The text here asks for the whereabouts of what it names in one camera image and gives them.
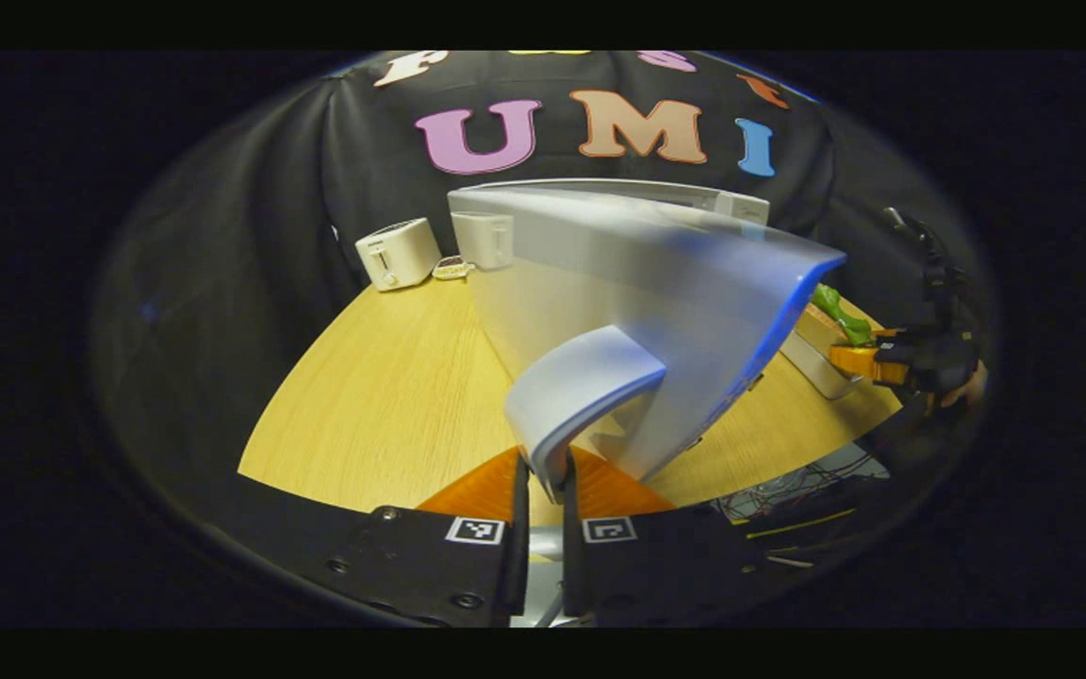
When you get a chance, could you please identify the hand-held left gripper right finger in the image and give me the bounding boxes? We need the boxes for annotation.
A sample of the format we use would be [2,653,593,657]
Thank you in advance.
[562,445,789,629]

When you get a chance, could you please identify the white microwave oven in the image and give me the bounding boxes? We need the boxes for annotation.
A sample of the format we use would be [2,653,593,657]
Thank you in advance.
[447,177,847,505]

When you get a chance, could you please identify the tangled thin cables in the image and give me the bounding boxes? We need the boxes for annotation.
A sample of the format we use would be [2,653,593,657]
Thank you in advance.
[713,453,893,524]

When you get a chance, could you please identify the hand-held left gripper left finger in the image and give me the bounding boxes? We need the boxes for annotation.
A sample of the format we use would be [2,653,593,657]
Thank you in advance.
[317,445,532,629]

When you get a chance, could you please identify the green toy vegetable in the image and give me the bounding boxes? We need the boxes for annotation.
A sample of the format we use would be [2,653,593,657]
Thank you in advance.
[809,281,876,347]

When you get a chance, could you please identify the white ribbed tray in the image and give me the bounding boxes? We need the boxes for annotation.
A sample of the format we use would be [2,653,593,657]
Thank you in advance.
[779,330,864,403]

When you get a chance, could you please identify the black backdrop cloth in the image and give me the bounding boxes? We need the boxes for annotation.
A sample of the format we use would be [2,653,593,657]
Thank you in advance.
[95,52,987,491]

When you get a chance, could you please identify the white toaster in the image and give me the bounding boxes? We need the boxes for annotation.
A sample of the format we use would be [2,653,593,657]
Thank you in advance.
[354,217,443,292]

